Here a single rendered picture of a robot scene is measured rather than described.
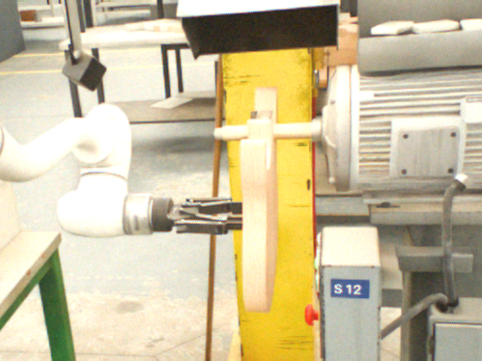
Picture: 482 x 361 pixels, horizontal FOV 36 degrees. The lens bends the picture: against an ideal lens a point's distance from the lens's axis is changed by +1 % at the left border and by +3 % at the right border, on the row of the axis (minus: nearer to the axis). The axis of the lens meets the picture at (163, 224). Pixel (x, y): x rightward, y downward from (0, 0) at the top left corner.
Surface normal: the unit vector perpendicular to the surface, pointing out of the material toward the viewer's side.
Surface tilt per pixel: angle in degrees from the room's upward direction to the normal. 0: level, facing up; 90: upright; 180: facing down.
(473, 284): 90
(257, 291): 103
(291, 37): 90
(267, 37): 90
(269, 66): 90
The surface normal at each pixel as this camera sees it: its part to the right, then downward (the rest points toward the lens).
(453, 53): -0.21, 0.40
